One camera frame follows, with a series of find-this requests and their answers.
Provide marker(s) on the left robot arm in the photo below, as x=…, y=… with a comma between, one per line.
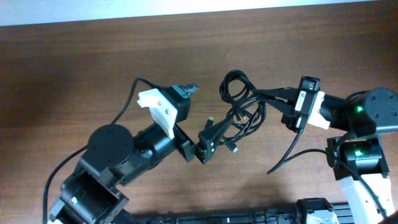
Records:
x=113, y=156

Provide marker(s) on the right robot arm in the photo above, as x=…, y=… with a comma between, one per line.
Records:
x=357, y=157

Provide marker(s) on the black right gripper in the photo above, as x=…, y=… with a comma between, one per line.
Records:
x=291, y=118

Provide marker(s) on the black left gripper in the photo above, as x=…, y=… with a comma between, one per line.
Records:
x=206, y=140

